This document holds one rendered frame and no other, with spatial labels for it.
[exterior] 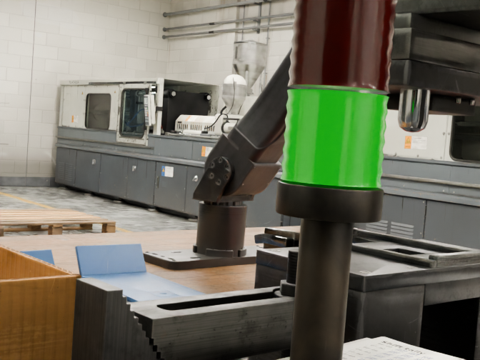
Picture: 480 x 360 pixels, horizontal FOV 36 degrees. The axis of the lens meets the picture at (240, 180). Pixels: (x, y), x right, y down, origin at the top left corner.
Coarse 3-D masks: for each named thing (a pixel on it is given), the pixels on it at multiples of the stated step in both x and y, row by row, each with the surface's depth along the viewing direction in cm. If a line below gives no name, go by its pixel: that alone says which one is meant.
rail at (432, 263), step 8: (296, 232) 61; (296, 240) 61; (352, 248) 56; (360, 248) 56; (368, 248) 55; (376, 248) 55; (384, 256) 54; (392, 256) 54; (400, 256) 53; (408, 256) 53; (416, 256) 52; (416, 264) 52; (424, 264) 51; (432, 264) 51
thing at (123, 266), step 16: (80, 256) 70; (96, 256) 71; (112, 256) 72; (128, 256) 73; (80, 272) 70; (96, 272) 71; (112, 272) 72; (128, 272) 73; (144, 272) 73; (128, 288) 66; (144, 288) 66; (160, 288) 67; (176, 288) 67
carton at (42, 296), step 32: (0, 256) 55; (32, 256) 52; (0, 288) 44; (32, 288) 45; (64, 288) 47; (0, 320) 44; (32, 320) 45; (64, 320) 47; (0, 352) 44; (32, 352) 46; (64, 352) 47
